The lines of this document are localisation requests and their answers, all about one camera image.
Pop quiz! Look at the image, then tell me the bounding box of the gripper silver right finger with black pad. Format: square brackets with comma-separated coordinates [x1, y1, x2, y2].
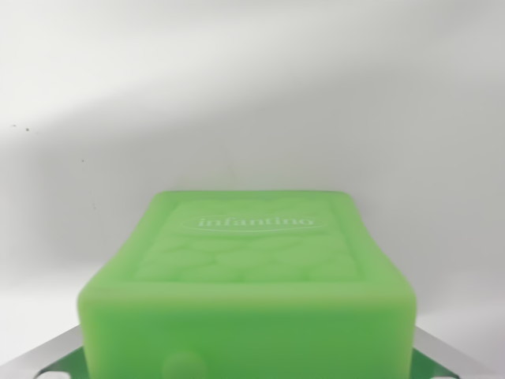
[402, 325, 505, 379]

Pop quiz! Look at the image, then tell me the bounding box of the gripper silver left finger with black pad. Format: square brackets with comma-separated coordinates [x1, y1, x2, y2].
[0, 324, 92, 379]

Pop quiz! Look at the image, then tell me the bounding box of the green soft toy cube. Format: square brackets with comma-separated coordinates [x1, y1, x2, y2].
[77, 189, 419, 379]

